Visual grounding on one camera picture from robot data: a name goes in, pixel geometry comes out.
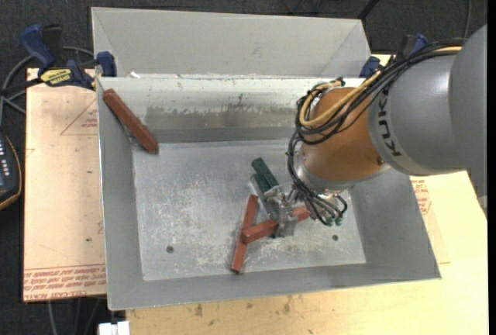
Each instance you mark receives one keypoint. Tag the red-brown block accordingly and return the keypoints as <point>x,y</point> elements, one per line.
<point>238,256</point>
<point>129,120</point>
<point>255,231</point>

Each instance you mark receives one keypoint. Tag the brown cardboard board, red print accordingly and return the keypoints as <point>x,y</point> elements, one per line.
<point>62,190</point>

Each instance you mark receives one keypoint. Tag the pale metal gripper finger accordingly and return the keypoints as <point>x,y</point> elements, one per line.
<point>286,223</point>
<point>272,201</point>

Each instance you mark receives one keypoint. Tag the grey metal bin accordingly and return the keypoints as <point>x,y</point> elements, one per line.
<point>186,209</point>

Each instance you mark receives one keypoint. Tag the dark green flat block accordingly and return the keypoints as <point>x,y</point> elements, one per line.
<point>264,171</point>

